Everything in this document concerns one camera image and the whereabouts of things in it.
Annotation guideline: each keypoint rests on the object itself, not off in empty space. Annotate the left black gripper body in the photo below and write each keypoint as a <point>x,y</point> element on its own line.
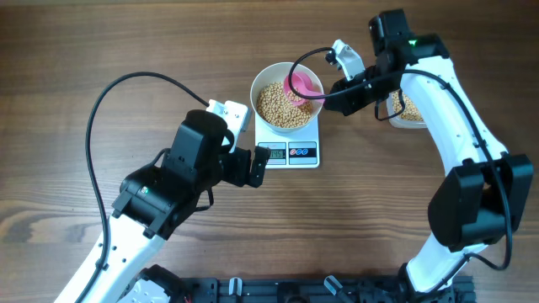
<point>234,167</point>

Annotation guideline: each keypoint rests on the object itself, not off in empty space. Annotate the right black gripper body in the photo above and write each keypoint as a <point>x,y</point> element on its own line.
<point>377,86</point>

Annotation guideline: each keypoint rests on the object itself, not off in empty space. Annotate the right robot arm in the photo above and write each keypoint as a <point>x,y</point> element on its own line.
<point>483,195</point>

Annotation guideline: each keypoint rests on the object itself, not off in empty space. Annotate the soybeans in container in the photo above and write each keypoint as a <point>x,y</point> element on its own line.
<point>409,111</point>

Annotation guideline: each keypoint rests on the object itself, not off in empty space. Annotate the clear plastic container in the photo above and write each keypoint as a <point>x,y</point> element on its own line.
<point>398,123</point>

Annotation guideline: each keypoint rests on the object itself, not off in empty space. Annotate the white bowl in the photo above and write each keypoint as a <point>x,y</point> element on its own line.
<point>276,73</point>

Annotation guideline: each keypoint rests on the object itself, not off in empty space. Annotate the white digital kitchen scale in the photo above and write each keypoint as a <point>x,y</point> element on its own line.
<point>297,149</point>

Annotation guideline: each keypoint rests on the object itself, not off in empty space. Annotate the soybeans in bowl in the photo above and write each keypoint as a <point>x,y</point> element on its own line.
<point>274,106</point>

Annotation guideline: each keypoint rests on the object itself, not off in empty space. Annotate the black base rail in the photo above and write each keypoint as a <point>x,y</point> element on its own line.
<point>157,284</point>

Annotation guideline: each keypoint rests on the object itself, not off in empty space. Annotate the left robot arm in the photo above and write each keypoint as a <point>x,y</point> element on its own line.
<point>154,201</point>

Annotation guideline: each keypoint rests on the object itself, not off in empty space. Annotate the pink plastic scoop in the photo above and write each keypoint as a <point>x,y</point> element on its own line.
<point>298,86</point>

